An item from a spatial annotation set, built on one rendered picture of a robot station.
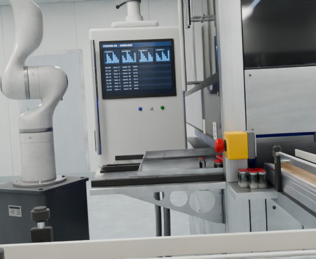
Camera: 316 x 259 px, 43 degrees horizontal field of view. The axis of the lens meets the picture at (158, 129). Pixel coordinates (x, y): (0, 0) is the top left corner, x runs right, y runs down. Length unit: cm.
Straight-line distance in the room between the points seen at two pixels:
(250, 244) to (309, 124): 81
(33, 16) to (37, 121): 37
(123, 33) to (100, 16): 476
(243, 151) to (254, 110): 15
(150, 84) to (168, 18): 475
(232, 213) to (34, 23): 92
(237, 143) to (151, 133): 114
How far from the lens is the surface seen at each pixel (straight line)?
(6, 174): 729
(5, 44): 728
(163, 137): 218
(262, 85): 118
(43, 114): 146
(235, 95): 117
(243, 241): 44
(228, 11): 119
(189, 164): 149
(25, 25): 150
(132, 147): 217
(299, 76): 122
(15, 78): 147
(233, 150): 108
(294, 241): 46
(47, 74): 147
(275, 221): 124
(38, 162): 147
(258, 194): 106
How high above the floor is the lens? 111
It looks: 3 degrees down
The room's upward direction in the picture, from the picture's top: 3 degrees counter-clockwise
